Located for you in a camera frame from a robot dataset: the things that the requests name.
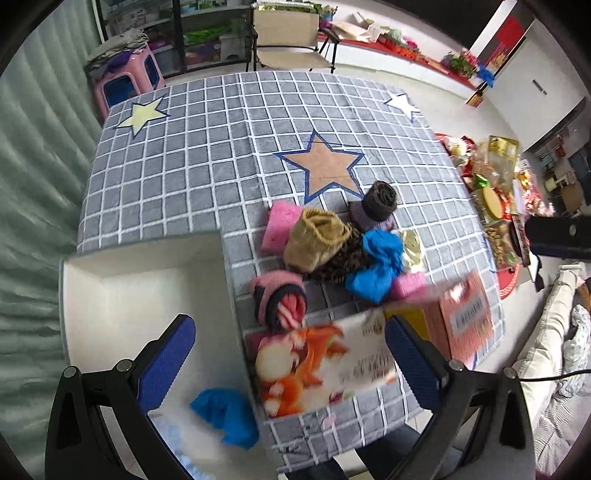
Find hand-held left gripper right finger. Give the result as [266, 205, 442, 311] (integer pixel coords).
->
[385, 316, 539, 480]

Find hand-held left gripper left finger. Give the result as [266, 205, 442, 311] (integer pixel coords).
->
[45, 314, 197, 480]

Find white storage box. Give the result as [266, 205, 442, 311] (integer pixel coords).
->
[60, 229, 278, 480]

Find blue fuzzy cloth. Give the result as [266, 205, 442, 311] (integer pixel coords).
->
[345, 229, 407, 305]

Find cream polka dot socks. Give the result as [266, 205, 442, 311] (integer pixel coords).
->
[399, 229, 426, 273]

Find leopard print cloth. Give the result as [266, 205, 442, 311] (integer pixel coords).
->
[305, 231, 370, 283]

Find tan knitted sock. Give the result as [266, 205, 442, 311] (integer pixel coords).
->
[283, 208, 354, 273]

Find pink cardboard box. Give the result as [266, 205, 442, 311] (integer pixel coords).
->
[385, 272, 495, 370]

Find pink towel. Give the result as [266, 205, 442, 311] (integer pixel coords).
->
[388, 272, 428, 301]

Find small blue cloth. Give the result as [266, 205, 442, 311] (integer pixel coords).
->
[190, 388, 259, 450]

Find person's leg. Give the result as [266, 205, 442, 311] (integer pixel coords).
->
[512, 263, 591, 476]

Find pile of snack packets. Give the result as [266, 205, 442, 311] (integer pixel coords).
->
[434, 133, 555, 296]

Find fruit printed tissue box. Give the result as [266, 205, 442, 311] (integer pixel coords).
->
[245, 308, 400, 418]

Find pink striped sock roll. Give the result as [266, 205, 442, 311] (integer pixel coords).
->
[249, 271, 308, 330]

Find purple brown knitted roll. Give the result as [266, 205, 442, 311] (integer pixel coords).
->
[348, 181, 399, 232]

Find pink sponge cloth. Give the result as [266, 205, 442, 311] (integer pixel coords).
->
[261, 202, 305, 254]

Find grey checked star blanket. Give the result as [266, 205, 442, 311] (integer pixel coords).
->
[76, 71, 506, 474]

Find green curtain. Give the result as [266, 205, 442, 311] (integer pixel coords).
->
[0, 0, 112, 416]

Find red cloth with decorations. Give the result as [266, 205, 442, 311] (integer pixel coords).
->
[318, 4, 495, 93]

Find pink plastic stool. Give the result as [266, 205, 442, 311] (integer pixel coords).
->
[92, 48, 166, 116]

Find pile of folded clothes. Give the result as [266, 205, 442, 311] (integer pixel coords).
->
[84, 28, 151, 77]

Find storage shelf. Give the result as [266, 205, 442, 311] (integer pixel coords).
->
[92, 0, 254, 77]

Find black cable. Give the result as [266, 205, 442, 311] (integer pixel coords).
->
[522, 368, 591, 384]

